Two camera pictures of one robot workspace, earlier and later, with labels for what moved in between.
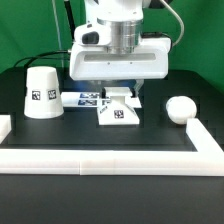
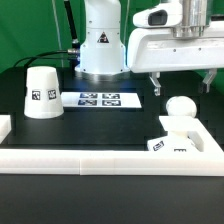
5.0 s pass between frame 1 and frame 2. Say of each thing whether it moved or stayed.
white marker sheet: stayed
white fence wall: stayed
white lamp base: moved
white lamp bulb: stayed
